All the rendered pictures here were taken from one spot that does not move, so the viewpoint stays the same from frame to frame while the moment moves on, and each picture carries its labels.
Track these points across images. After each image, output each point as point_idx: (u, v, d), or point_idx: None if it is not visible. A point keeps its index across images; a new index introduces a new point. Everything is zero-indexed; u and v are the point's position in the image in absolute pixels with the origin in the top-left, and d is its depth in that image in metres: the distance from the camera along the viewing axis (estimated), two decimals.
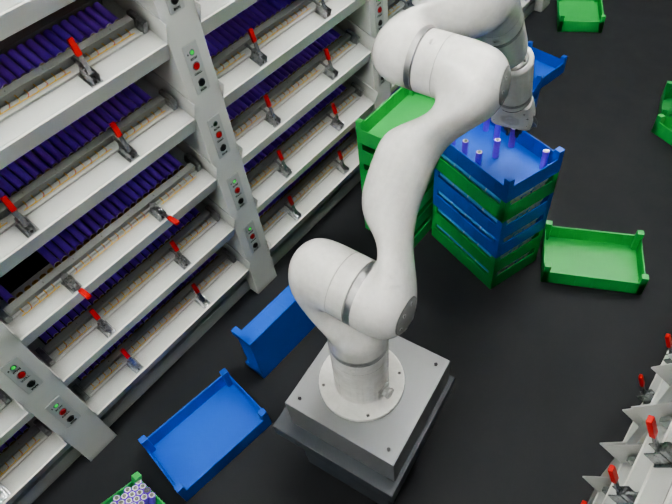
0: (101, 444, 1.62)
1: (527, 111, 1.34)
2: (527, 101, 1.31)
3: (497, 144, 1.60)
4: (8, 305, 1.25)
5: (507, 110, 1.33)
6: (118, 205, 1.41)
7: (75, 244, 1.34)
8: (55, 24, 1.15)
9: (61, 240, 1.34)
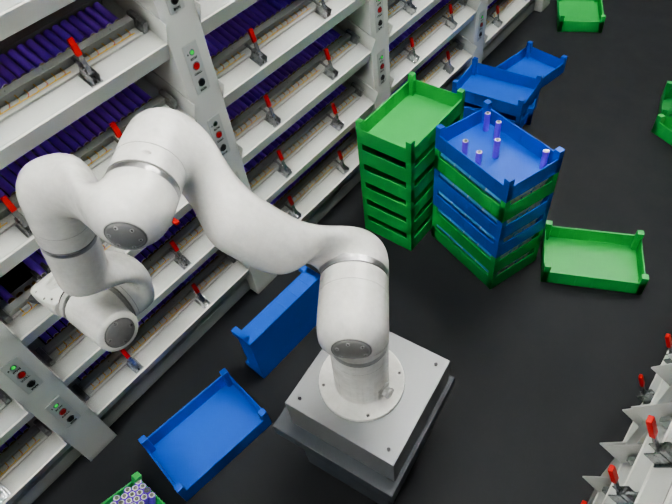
0: (101, 444, 1.62)
1: (53, 305, 1.13)
2: (64, 313, 1.12)
3: (497, 144, 1.60)
4: (8, 305, 1.25)
5: None
6: None
7: None
8: (55, 24, 1.15)
9: None
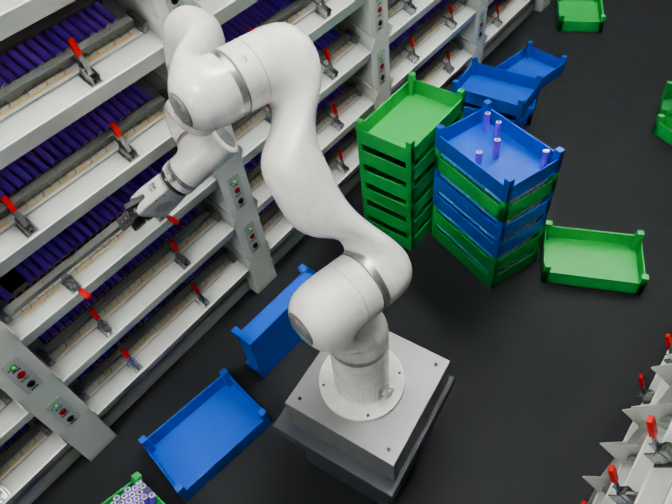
0: (101, 444, 1.62)
1: None
2: None
3: (497, 144, 1.60)
4: (8, 305, 1.25)
5: (188, 192, 1.26)
6: (118, 205, 1.41)
7: (75, 244, 1.34)
8: (55, 24, 1.15)
9: (61, 240, 1.34)
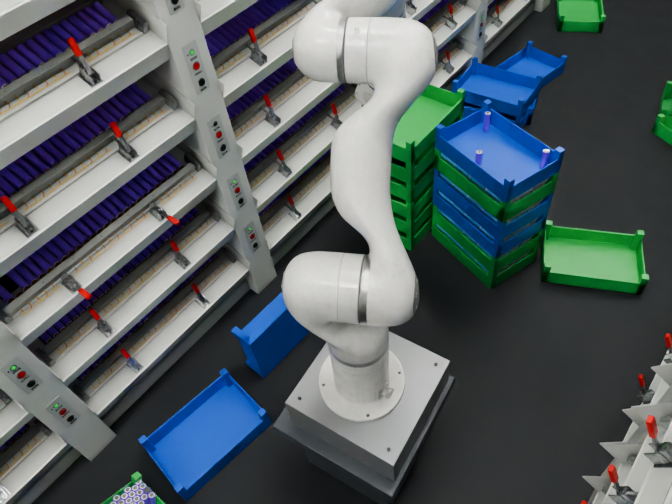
0: (101, 444, 1.62)
1: None
2: None
3: None
4: (8, 305, 1.25)
5: (371, 85, 1.38)
6: (118, 205, 1.41)
7: (75, 244, 1.34)
8: (55, 24, 1.15)
9: (61, 240, 1.34)
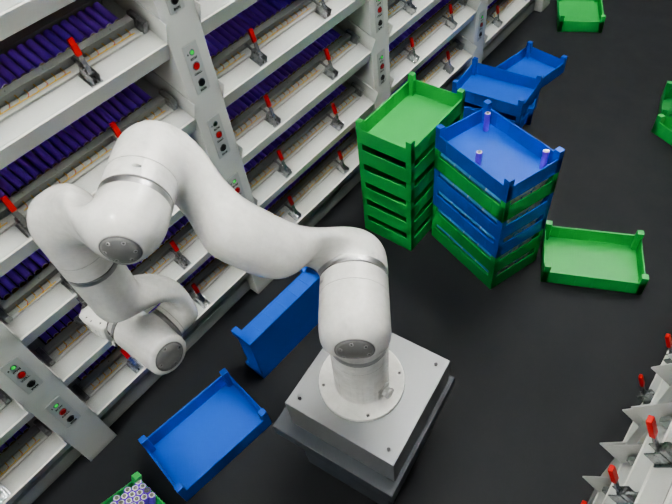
0: (101, 444, 1.62)
1: None
2: None
3: (8, 286, 1.27)
4: (4, 301, 1.25)
5: None
6: None
7: None
8: (55, 24, 1.15)
9: None
